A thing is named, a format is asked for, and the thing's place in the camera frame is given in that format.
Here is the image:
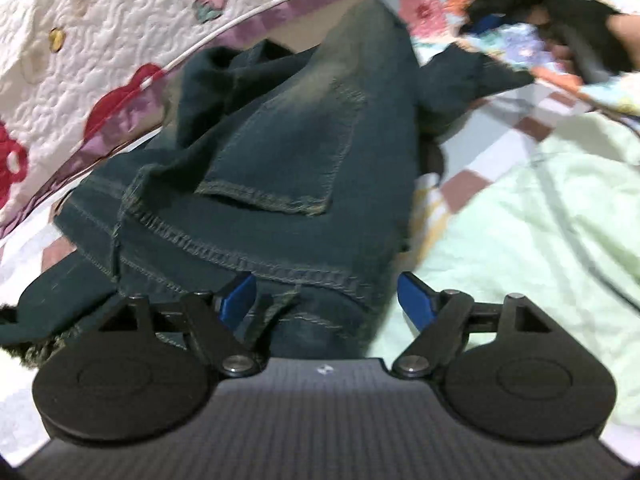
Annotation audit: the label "dark denim jeans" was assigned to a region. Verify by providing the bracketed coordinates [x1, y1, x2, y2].
[1, 0, 532, 365]

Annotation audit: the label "gloved right hand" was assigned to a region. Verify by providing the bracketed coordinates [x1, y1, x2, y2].
[529, 0, 639, 84]

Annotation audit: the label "light green bed sheet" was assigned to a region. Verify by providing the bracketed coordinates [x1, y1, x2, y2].
[369, 109, 640, 428]

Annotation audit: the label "white quilt with red bears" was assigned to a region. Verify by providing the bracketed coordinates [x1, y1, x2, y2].
[1, 0, 333, 232]

